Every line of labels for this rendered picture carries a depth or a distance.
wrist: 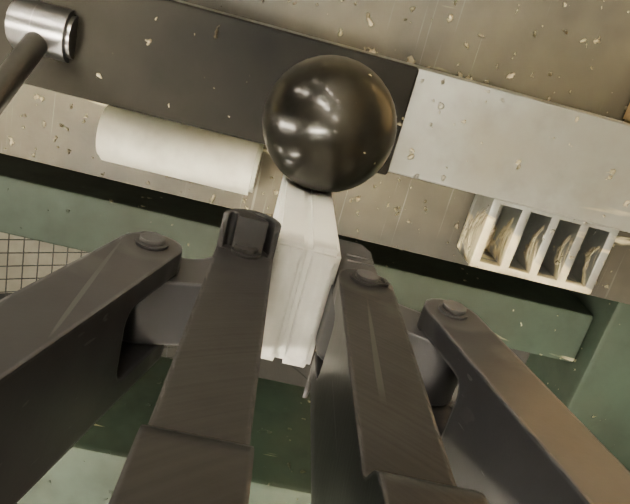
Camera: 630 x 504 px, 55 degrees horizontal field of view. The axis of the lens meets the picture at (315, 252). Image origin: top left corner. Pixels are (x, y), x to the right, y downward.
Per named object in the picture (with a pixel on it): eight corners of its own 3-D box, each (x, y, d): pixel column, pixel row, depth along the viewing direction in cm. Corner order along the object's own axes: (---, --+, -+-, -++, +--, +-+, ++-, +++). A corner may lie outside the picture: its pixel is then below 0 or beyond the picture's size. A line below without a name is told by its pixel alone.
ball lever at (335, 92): (345, 150, 29) (383, 221, 16) (267, 130, 28) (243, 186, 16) (367, 69, 28) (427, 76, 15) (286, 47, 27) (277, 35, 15)
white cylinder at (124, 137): (109, 152, 33) (254, 188, 34) (91, 165, 30) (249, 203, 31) (117, 97, 32) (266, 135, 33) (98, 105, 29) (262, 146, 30)
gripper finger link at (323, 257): (309, 246, 13) (343, 254, 13) (308, 171, 20) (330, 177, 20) (277, 364, 14) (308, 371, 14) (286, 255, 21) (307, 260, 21)
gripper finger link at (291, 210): (277, 364, 14) (245, 357, 14) (286, 255, 21) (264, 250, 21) (309, 246, 13) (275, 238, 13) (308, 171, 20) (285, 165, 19)
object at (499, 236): (568, 273, 36) (590, 295, 33) (455, 246, 35) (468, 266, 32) (596, 210, 34) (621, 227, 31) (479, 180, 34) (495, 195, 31)
